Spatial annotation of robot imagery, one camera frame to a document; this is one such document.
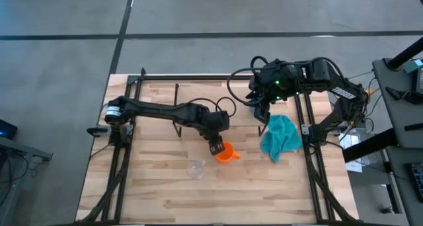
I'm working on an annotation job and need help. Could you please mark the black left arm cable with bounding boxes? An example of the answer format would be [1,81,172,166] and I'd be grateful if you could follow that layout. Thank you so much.
[187,96,237,118]

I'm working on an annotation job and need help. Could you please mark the black keyboard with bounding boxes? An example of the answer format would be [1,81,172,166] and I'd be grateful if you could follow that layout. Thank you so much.
[407,162,423,203]

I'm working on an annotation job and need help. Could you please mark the grey side cart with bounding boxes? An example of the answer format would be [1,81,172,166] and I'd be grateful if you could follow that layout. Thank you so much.
[0,118,54,226]

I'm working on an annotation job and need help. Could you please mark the black handheld device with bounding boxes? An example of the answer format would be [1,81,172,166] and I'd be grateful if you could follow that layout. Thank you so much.
[385,86,423,105]

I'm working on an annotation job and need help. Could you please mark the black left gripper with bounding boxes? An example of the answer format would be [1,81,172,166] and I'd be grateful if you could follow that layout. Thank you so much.
[199,110,231,156]

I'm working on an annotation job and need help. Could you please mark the white paper sheets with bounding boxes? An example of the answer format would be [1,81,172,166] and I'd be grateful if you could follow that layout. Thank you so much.
[343,130,365,173]

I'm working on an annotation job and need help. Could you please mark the black monitor pole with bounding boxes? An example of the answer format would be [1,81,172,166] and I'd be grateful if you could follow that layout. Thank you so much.
[386,36,423,71]

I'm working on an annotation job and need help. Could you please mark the small teal box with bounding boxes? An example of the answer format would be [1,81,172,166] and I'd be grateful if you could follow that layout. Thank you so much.
[404,58,423,73]

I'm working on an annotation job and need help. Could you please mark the black desk support beam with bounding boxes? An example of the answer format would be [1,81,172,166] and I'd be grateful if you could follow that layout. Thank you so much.
[342,128,398,163]

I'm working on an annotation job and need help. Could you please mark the teal cloth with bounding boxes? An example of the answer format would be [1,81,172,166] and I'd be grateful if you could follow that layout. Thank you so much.
[260,114,303,164]

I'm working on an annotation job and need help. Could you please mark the dark desk top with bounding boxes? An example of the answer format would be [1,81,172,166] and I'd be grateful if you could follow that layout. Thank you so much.
[372,57,423,149]

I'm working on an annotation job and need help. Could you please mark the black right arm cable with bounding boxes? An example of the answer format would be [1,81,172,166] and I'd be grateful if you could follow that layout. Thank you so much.
[226,56,276,107]

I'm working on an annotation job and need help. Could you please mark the orange plastic mug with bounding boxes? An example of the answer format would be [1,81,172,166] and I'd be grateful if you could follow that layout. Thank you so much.
[214,141,242,164]

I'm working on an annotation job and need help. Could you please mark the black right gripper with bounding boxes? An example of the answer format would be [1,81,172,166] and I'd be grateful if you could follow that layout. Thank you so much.
[246,58,300,125]

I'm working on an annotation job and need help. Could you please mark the black desk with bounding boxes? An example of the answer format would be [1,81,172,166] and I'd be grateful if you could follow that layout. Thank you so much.
[385,145,423,226]

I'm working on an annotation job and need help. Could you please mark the clear plastic cup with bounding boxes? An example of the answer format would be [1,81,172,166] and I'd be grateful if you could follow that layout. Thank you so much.
[186,159,206,180]

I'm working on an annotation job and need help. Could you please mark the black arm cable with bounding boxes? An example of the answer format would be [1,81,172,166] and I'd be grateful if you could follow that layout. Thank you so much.
[187,96,237,118]
[226,56,276,107]

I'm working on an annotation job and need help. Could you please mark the black aluminium table frame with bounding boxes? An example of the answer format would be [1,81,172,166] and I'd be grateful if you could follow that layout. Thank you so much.
[75,67,362,225]

